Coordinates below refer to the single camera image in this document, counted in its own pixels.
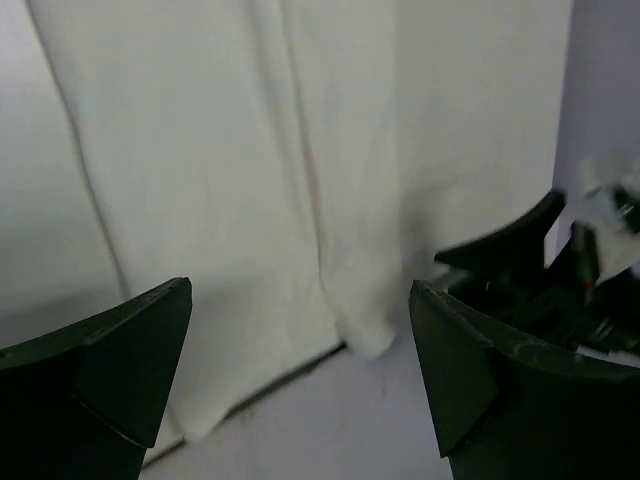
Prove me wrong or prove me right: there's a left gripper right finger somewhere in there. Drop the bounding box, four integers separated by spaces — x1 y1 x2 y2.
409 281 639 479

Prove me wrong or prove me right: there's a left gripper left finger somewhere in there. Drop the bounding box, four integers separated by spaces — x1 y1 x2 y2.
1 277 192 479

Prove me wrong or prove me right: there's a white cartoon print t-shirt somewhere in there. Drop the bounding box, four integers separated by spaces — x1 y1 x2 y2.
29 1 572 440

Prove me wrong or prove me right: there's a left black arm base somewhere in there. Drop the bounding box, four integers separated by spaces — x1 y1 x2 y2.
435 189 639 354

